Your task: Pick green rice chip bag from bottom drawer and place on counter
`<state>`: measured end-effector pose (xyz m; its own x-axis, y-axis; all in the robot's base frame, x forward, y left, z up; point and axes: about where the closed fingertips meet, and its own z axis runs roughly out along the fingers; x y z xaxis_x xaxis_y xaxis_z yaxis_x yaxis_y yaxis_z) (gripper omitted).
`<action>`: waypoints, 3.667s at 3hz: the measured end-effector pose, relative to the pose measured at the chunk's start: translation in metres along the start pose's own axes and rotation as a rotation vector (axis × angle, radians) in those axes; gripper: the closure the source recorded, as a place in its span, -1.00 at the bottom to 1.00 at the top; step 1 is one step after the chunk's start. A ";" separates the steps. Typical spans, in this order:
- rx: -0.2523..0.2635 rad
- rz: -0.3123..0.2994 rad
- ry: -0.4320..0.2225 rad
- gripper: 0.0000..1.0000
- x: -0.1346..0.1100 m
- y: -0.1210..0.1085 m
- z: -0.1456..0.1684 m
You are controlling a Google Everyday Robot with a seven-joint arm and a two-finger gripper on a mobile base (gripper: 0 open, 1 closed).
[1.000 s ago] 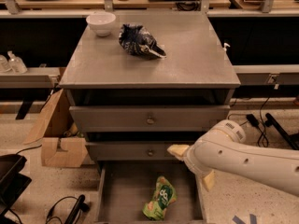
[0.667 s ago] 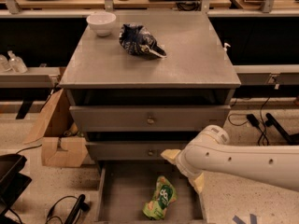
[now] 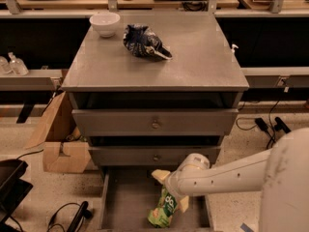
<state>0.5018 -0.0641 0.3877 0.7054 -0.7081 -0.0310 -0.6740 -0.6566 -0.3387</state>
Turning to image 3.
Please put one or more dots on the blue chip bag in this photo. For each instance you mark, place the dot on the blue chip bag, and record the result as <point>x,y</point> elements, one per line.
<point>141,41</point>

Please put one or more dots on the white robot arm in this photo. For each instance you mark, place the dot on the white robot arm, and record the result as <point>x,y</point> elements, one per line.
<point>281,174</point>

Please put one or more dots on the green rice chip bag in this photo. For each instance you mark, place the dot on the green rice chip bag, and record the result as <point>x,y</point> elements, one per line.
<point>161,215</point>

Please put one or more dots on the grey bottom drawer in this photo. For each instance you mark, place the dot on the grey bottom drawer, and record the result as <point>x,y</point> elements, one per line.
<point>128,195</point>

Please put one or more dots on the white bowl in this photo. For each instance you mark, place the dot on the white bowl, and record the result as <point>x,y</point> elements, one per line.
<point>105,24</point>

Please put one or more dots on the black power adapter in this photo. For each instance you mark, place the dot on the black power adapter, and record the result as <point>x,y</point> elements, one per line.
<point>261,124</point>

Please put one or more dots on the grey middle drawer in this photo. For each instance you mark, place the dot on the grey middle drawer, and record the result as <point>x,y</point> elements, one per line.
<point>143,156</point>

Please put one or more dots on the grey drawer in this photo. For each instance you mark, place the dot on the grey drawer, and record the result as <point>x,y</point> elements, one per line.
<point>143,156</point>
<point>128,195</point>
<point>154,122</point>

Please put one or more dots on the white pump bottle top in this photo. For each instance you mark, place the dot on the white pump bottle top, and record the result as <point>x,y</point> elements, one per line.
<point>234,47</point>

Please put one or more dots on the grey top drawer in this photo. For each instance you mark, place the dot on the grey top drawer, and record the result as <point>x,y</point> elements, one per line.
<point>154,122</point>

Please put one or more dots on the black headset with cable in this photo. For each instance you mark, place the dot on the black headset with cable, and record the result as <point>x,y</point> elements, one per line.
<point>77,219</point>

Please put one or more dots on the cardboard box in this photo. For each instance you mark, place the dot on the cardboard box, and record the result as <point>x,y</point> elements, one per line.
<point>52,132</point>

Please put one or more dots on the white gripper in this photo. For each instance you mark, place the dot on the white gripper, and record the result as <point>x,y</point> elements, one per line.
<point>172,182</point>

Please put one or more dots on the grey drawer cabinet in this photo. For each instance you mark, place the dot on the grey drawer cabinet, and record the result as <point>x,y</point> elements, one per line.
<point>203,74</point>

